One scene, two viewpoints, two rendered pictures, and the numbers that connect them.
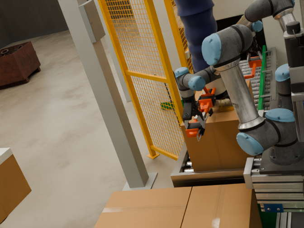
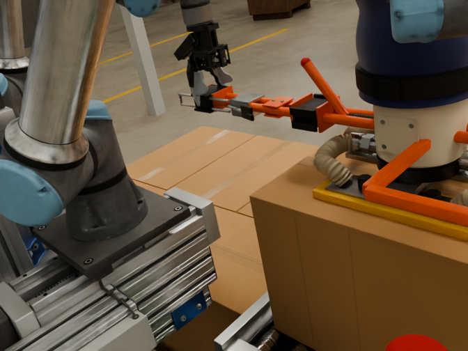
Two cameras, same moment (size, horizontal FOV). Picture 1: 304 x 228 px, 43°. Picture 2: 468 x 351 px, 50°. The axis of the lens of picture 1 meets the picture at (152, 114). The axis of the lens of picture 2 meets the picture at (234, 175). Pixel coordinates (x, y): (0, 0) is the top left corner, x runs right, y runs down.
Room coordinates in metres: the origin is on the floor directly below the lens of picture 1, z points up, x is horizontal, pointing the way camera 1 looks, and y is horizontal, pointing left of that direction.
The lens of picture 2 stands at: (2.47, -1.43, 1.49)
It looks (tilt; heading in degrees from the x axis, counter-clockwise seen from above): 26 degrees down; 114
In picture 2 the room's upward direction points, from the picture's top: 11 degrees counter-clockwise
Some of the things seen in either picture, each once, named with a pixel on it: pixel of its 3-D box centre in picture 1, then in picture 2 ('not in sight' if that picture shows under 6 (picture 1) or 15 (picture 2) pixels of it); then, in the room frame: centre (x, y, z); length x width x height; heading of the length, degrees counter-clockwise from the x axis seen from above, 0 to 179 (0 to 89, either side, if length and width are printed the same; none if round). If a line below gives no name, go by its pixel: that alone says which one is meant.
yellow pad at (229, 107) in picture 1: (230, 96); (397, 195); (2.41, -0.55, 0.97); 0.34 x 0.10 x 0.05; 154
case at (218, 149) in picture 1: (223, 125); (420, 262); (2.44, -0.46, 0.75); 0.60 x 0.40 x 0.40; 155
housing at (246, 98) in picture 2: (200, 118); (248, 104); (2.03, -0.26, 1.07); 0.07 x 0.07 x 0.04; 64
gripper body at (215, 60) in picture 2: (191, 104); (206, 47); (1.93, -0.22, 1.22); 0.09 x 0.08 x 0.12; 155
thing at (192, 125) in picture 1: (194, 129); (214, 97); (1.91, -0.20, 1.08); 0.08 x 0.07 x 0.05; 154
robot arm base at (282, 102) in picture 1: (290, 97); (101, 196); (1.90, -0.76, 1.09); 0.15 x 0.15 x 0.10
